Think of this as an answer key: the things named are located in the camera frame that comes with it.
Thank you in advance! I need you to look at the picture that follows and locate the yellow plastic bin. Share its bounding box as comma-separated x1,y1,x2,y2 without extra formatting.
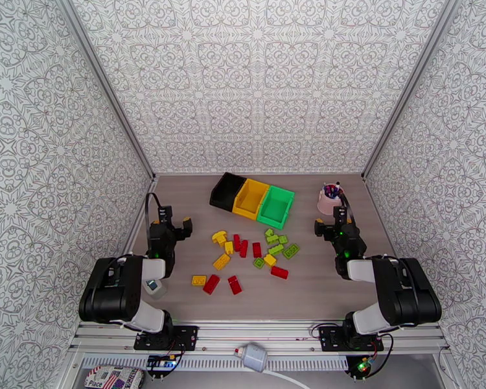
231,178,270,222

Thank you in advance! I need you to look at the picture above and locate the aluminium side rail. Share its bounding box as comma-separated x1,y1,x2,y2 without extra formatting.
121,177,159,257

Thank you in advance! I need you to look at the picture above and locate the green plastic bin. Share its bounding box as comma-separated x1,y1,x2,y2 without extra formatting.
256,184,295,231

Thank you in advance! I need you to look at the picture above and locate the white power adapter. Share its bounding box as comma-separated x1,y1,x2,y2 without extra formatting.
234,343,268,373

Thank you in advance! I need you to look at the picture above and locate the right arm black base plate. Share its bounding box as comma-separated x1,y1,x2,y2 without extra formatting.
319,325,384,353

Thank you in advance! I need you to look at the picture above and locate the white slotted cable duct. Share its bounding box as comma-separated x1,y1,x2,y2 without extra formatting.
82,356,349,371

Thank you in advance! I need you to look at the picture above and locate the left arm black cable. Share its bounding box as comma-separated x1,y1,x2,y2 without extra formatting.
145,192,165,259

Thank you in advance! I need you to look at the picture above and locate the pink pen cup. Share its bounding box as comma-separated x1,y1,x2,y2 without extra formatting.
319,183,345,217

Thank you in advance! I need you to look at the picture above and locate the aluminium corner post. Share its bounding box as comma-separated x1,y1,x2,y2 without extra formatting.
362,0,461,180
54,0,157,180

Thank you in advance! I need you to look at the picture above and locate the black plastic bin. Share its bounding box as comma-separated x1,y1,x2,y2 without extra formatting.
209,172,248,211

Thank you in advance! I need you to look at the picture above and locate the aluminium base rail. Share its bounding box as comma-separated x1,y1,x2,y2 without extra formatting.
69,320,449,353

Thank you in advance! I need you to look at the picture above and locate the flag print pouch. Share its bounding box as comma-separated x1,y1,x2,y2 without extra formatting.
84,365,145,389

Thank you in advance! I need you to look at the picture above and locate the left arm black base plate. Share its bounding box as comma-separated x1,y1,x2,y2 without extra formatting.
133,325,200,352

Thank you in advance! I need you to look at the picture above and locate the white adapter cable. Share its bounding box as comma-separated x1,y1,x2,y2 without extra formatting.
263,368,310,389

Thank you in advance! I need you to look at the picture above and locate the circuit board with yellow plug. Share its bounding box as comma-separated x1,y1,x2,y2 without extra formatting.
146,354,178,371

